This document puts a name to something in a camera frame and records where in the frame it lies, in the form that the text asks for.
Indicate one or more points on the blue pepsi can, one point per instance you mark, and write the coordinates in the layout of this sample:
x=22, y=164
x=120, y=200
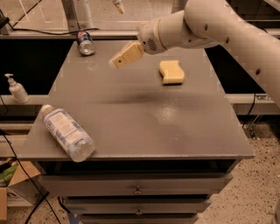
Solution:
x=85, y=43

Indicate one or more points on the grey drawer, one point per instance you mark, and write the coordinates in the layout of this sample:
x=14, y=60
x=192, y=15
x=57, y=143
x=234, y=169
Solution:
x=137, y=205
x=135, y=184
x=139, y=219

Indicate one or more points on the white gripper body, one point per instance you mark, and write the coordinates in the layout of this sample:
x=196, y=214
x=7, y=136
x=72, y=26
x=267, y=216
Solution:
x=149, y=36

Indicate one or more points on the white pump dispenser bottle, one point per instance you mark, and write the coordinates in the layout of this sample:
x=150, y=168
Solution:
x=17, y=90

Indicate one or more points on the cardboard box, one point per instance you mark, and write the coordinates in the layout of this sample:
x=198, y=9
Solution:
x=24, y=189

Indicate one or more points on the grey drawer cabinet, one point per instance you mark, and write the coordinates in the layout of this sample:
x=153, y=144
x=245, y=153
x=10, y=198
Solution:
x=139, y=125

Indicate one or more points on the top grey drawer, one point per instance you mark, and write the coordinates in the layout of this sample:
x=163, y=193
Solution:
x=135, y=184

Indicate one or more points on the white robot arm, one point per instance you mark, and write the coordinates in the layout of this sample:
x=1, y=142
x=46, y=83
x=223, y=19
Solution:
x=205, y=22

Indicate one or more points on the bottom grey drawer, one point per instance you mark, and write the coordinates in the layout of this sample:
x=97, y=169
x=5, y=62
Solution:
x=139, y=219

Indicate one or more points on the blue plastic water bottle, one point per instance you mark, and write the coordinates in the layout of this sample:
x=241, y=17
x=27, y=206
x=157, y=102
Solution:
x=74, y=140

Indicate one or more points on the green packet in box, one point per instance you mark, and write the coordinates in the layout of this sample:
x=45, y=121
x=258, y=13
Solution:
x=6, y=174

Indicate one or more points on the yellow sponge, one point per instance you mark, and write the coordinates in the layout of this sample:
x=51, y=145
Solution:
x=171, y=72

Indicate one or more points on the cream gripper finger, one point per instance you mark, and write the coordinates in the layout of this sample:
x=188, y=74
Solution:
x=130, y=53

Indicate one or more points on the middle grey drawer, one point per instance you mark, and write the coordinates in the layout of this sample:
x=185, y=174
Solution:
x=137, y=205

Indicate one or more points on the metal frame post left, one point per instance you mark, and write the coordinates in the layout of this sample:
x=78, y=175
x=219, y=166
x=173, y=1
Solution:
x=71, y=19

